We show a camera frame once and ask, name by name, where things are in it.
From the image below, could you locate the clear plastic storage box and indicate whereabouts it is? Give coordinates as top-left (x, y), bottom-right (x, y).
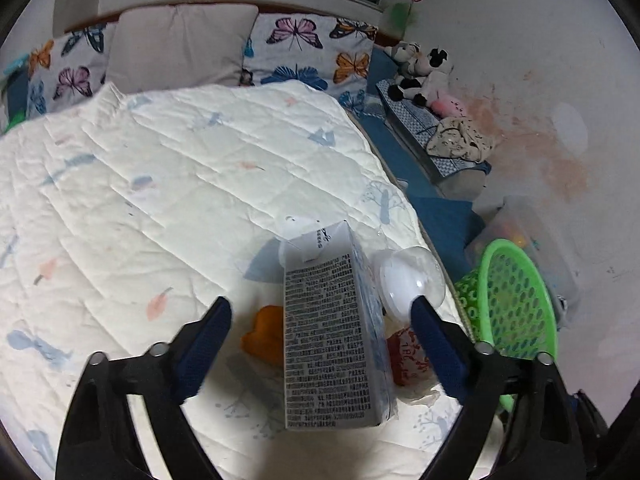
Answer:
top-left (465, 195), bottom-right (581, 311)

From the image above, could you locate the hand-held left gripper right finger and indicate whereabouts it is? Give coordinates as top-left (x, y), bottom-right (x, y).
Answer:
top-left (410, 296), bottom-right (586, 480)

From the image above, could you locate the teal plastic object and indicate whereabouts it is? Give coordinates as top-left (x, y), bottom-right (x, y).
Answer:
top-left (0, 55), bottom-right (31, 78)

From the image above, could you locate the clear plastic dome lid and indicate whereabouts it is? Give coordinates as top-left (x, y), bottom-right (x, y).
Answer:
top-left (379, 247), bottom-right (447, 318)

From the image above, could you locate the red patterned packet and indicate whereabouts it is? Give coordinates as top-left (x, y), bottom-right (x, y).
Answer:
top-left (386, 326), bottom-right (443, 406)

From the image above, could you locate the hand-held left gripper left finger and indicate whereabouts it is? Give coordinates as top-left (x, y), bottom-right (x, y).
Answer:
top-left (56, 296), bottom-right (233, 480)

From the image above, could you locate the grey white plush toy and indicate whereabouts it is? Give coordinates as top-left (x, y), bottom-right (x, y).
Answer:
top-left (390, 40), bottom-right (426, 68)

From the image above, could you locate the orange soft scrap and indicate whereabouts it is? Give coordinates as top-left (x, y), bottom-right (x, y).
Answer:
top-left (241, 305), bottom-right (287, 366)

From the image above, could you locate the blue patterned cushion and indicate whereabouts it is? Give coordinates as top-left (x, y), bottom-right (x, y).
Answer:
top-left (375, 77), bottom-right (493, 181)

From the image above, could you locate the pink plush toy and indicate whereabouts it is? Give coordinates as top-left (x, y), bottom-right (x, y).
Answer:
top-left (430, 92), bottom-right (471, 117)

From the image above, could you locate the black white cow plush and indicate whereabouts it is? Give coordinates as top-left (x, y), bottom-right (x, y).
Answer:
top-left (387, 47), bottom-right (456, 108)

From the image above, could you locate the beige pillow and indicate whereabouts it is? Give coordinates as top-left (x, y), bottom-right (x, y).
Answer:
top-left (103, 2), bottom-right (259, 93)

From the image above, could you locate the white blue milk carton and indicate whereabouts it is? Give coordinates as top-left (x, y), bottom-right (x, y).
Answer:
top-left (277, 217), bottom-right (398, 431)

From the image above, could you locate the blue bed sheet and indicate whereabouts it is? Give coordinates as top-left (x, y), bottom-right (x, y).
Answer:
top-left (345, 45), bottom-right (488, 281)

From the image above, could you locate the small butterfly print pillow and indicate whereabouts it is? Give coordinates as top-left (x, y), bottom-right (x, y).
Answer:
top-left (26, 22), bottom-right (121, 120)

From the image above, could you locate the white quilted blanket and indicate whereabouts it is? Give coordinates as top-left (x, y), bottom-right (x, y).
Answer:
top-left (0, 82), bottom-right (501, 480)

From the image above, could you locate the green plastic basket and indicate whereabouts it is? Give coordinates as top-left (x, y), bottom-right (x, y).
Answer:
top-left (452, 238), bottom-right (558, 413)

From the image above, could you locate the large butterfly print pillow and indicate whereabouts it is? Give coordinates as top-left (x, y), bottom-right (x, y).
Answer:
top-left (241, 12), bottom-right (379, 116)

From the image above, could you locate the spotted cream cloth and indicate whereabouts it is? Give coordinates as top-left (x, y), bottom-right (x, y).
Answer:
top-left (426, 116), bottom-right (496, 163)

